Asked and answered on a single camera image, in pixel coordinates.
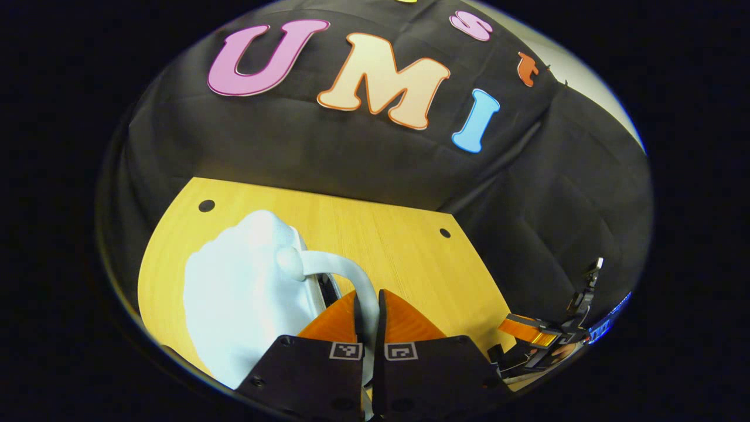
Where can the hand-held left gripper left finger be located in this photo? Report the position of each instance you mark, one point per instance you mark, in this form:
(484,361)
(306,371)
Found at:
(358,316)

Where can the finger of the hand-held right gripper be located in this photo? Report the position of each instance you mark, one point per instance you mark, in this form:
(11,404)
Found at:
(527,331)

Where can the black backdrop cloth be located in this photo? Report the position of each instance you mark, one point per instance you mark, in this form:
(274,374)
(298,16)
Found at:
(328,152)

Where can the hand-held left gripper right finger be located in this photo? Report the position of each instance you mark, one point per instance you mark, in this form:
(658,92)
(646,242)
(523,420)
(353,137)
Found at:
(381,316)

